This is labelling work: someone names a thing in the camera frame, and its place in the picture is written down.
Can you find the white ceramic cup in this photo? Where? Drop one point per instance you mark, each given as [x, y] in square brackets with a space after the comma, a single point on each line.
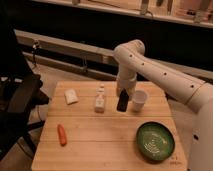
[139, 99]

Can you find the orange carrot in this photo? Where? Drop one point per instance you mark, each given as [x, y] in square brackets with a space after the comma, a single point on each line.
[61, 135]

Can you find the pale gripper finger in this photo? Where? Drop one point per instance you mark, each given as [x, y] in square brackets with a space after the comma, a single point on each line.
[118, 91]
[130, 93]

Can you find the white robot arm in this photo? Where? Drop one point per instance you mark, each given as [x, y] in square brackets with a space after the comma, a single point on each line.
[193, 92]

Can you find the wooden table board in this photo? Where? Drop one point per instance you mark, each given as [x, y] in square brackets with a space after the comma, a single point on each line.
[102, 141]

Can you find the green bowl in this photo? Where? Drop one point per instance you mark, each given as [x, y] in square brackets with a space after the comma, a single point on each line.
[155, 141]

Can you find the small white bottle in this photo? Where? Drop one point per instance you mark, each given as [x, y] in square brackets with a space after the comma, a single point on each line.
[100, 99]

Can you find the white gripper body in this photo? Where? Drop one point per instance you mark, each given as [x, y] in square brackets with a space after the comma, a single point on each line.
[126, 80]

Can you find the black office chair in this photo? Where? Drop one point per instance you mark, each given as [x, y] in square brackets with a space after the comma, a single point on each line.
[19, 91]

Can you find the black eraser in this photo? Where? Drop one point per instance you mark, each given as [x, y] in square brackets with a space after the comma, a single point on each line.
[123, 101]

